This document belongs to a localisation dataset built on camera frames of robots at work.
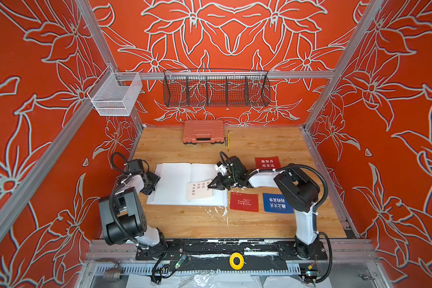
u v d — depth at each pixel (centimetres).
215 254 73
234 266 68
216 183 81
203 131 110
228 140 111
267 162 101
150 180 83
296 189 52
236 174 76
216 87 97
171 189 92
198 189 89
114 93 93
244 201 87
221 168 88
